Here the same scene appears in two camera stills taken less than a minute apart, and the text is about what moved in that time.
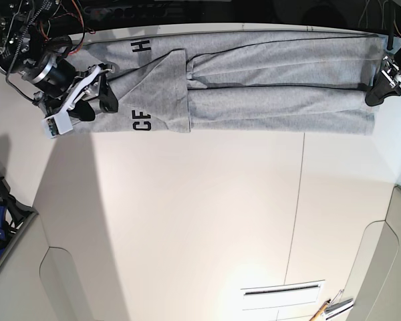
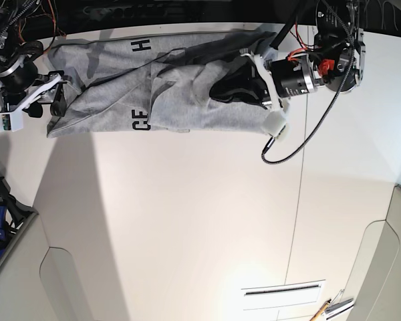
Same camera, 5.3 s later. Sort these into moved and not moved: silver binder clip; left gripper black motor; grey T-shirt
Moved: left gripper black motor; grey T-shirt
Not moved: silver binder clip
